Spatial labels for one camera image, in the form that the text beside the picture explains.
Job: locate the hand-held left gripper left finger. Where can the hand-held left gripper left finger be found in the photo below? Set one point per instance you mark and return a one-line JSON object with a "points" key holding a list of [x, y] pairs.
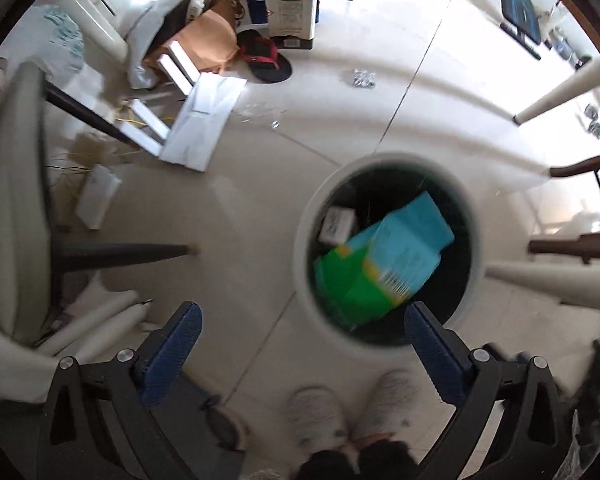
{"points": [[172, 355]]}

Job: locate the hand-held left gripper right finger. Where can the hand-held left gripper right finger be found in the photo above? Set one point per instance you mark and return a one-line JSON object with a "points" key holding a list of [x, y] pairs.
{"points": [[432, 355]]}

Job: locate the green and blue carton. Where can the green and blue carton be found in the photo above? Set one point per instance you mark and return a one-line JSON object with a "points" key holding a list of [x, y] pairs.
{"points": [[380, 270]]}

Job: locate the white round trash bin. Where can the white round trash bin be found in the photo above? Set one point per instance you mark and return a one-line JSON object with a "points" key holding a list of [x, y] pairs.
{"points": [[300, 260]]}

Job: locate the small white box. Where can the small white box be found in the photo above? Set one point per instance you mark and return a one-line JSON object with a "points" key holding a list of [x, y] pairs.
{"points": [[336, 224]]}

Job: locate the person's white slipper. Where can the person's white slipper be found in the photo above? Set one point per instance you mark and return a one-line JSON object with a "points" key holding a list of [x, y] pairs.
{"points": [[387, 402], [315, 417]]}

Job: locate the person's dark trouser legs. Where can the person's dark trouser legs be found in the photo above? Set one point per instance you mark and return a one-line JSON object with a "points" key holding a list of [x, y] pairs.
{"points": [[360, 462]]}

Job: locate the brown wooden chair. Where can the brown wooden chair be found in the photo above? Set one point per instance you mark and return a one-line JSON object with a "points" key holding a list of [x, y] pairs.
{"points": [[580, 247]]}

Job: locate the white rectangular box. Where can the white rectangular box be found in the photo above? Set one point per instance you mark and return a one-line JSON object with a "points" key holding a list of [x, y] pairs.
{"points": [[97, 197]]}

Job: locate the white grey chair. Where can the white grey chair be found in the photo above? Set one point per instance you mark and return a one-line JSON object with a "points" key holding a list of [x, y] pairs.
{"points": [[10, 200]]}

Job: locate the white foam bar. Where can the white foam bar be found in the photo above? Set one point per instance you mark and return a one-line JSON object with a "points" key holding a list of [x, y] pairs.
{"points": [[180, 67], [147, 127]]}

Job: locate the flat white cardboard sheet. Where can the flat white cardboard sheet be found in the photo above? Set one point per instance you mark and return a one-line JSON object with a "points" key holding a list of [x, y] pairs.
{"points": [[202, 120]]}

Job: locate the crumpled silver foil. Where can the crumpled silver foil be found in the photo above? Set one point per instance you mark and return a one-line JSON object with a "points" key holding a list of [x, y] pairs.
{"points": [[364, 78]]}

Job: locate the white legged table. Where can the white legged table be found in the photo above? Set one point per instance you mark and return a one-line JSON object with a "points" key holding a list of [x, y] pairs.
{"points": [[555, 95]]}

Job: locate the black red slipper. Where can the black red slipper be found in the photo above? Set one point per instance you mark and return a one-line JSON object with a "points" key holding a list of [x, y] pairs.
{"points": [[265, 57]]}

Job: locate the orange brown paper bag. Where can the orange brown paper bag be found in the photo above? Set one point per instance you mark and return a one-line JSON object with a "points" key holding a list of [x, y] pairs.
{"points": [[205, 42]]}

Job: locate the teal patterned cloth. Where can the teal patterned cloth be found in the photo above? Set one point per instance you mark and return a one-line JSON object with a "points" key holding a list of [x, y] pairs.
{"points": [[65, 32]]}

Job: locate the dark monitor screen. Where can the dark monitor screen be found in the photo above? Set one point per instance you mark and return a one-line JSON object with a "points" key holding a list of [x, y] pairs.
{"points": [[520, 5]]}

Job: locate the tall white black carton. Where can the tall white black carton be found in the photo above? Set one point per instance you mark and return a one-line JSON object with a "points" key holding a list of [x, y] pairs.
{"points": [[291, 7]]}

